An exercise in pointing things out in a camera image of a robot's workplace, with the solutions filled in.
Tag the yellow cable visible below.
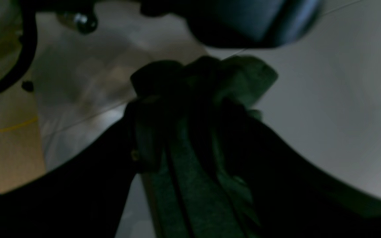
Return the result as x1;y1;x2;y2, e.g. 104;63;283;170
0;116;39;134

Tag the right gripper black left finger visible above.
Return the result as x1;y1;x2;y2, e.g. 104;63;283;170
0;99;164;238

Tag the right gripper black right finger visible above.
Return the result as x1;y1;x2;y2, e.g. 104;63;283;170
216;99;381;238

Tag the dark green t-shirt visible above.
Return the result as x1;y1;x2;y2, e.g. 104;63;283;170
130;56;278;238

